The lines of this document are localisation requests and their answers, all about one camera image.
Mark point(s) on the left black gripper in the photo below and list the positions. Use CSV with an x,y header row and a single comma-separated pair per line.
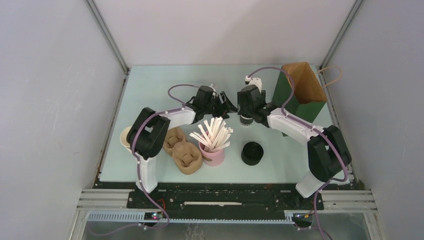
x,y
227,106

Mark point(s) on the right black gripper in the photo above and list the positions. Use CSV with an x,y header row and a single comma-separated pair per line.
x,y
240,103

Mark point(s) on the black paper coffee cup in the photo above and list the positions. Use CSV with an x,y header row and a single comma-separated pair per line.
x,y
246,121

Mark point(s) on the green paper bag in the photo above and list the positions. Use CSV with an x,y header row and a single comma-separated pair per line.
x,y
308,98

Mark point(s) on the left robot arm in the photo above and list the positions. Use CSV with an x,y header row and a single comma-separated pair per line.
x,y
145,138

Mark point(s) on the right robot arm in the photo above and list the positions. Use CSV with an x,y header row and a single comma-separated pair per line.
x,y
327,151

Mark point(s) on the bundle of white straws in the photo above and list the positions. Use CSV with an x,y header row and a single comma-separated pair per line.
x,y
214,135

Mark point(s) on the stack of black lids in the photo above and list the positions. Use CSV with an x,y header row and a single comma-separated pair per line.
x,y
252,153

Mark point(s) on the pink straw holder cup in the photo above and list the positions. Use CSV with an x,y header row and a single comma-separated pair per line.
x,y
211,159

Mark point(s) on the brown cardboard cup carrier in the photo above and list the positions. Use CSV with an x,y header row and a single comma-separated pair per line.
x,y
186,156

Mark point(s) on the stack of paper cups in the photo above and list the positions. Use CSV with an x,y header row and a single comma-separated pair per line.
x,y
123,138

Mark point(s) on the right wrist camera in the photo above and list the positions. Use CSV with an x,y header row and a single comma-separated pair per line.
x,y
256,81

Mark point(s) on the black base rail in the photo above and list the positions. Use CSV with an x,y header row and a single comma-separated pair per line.
x,y
221,202

